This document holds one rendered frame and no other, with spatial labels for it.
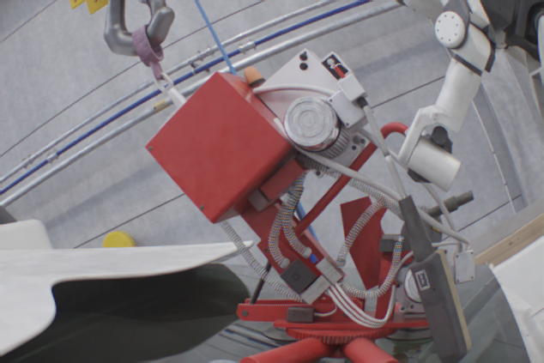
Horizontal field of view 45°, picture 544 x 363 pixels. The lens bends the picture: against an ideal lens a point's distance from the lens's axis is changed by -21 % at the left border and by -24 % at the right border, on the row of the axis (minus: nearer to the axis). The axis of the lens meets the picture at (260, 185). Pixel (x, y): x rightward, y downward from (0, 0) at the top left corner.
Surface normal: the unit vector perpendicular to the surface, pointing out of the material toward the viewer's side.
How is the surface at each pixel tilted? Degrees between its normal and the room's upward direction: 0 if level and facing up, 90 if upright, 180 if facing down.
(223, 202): 90
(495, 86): 90
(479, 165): 90
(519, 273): 90
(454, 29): 63
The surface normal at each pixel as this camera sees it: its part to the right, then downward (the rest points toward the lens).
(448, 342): -0.70, 0.28
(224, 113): -0.23, 0.06
